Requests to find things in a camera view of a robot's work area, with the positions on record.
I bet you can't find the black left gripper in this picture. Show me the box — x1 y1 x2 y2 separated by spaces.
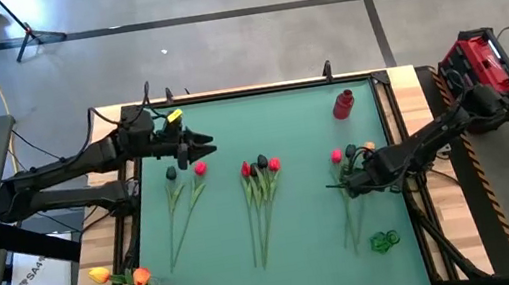
148 102 221 175

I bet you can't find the red artificial tulip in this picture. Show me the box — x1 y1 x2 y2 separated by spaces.
236 160 268 269
328 147 361 254
246 156 298 270
155 160 223 273

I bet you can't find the green glass vase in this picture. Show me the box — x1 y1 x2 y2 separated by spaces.
367 227 404 257

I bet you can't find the red bottle vase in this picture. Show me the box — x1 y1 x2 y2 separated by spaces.
329 87 359 122

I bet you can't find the yellow tape tag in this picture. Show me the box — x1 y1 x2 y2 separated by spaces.
165 107 186 125

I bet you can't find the black table clamp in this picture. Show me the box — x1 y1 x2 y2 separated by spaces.
162 86 177 106
319 58 335 84

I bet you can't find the teal green table mat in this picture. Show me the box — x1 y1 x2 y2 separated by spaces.
106 68 432 285

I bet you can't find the black yellow hazard tape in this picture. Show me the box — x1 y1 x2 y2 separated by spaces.
427 55 509 285

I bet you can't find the red power tool case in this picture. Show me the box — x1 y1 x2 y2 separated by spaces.
431 23 509 105

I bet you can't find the black desk support beam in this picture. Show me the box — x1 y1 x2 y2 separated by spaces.
0 209 85 276

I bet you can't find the black tripod stand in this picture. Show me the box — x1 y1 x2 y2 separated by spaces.
0 0 70 66

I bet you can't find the white printed paper sheet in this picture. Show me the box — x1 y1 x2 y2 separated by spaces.
0 230 80 285

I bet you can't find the black aluminium table frame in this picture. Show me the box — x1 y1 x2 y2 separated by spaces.
47 54 492 285

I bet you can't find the black diagonal frame brace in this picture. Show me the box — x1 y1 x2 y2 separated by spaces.
410 199 491 285

